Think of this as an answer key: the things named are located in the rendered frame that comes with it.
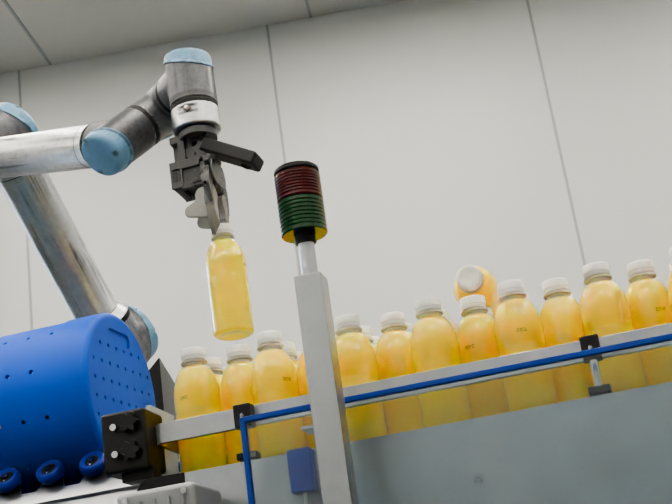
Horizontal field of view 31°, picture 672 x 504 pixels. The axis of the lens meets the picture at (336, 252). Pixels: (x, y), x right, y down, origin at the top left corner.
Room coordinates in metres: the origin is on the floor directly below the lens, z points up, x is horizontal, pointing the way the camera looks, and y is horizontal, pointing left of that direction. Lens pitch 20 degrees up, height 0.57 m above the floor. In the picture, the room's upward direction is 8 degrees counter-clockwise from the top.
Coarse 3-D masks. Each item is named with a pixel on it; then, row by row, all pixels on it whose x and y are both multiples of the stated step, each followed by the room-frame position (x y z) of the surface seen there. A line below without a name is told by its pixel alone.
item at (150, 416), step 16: (112, 416) 1.73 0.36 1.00; (128, 416) 1.72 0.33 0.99; (144, 416) 1.73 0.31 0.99; (160, 416) 1.78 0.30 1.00; (112, 432) 1.74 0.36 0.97; (128, 432) 1.73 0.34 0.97; (144, 432) 1.73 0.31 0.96; (112, 448) 1.74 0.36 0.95; (128, 448) 1.72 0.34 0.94; (144, 448) 1.73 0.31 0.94; (160, 448) 1.77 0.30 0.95; (112, 464) 1.74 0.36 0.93; (128, 464) 1.73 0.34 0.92; (144, 464) 1.73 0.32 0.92; (160, 464) 1.77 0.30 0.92; (128, 480) 1.74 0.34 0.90
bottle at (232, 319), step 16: (224, 240) 2.00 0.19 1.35; (208, 256) 2.00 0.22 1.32; (224, 256) 1.99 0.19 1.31; (240, 256) 2.00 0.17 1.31; (208, 272) 2.00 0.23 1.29; (224, 272) 1.99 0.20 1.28; (240, 272) 2.00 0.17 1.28; (208, 288) 2.01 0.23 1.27; (224, 288) 1.99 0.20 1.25; (240, 288) 1.99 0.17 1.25; (224, 304) 1.99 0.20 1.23; (240, 304) 1.99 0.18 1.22; (224, 320) 1.99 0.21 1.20; (240, 320) 1.99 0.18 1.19; (224, 336) 2.03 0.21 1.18; (240, 336) 2.04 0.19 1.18
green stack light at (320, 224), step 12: (288, 204) 1.51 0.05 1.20; (300, 204) 1.51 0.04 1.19; (312, 204) 1.51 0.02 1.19; (288, 216) 1.51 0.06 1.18; (300, 216) 1.51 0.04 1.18; (312, 216) 1.51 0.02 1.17; (324, 216) 1.53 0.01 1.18; (288, 228) 1.51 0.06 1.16; (300, 228) 1.51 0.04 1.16; (312, 228) 1.52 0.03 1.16; (324, 228) 1.53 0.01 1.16; (288, 240) 1.55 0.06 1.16
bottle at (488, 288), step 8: (488, 272) 1.80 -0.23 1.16; (456, 280) 1.80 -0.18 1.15; (488, 280) 1.79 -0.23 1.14; (496, 280) 1.82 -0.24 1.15; (456, 288) 1.80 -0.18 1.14; (480, 288) 1.78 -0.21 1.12; (488, 288) 1.80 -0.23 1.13; (496, 288) 1.82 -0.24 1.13; (456, 296) 1.82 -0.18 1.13; (464, 296) 1.80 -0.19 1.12; (488, 296) 1.81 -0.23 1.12; (496, 296) 1.83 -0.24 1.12; (488, 304) 1.82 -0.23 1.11; (496, 304) 1.85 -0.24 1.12
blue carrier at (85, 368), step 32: (96, 320) 1.90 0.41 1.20; (0, 352) 1.91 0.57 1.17; (32, 352) 1.88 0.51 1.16; (64, 352) 1.86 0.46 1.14; (96, 352) 1.89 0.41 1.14; (128, 352) 2.02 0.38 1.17; (0, 384) 1.88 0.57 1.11; (32, 384) 1.87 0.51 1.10; (64, 384) 1.86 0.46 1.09; (96, 384) 1.88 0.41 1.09; (128, 384) 2.01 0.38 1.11; (0, 416) 1.88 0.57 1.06; (32, 416) 1.88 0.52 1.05; (64, 416) 1.87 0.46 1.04; (96, 416) 1.87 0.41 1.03; (0, 448) 1.91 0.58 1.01; (32, 448) 1.90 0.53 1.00; (64, 448) 1.90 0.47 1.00; (96, 448) 1.89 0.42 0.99; (32, 480) 1.96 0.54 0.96; (64, 480) 1.96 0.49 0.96
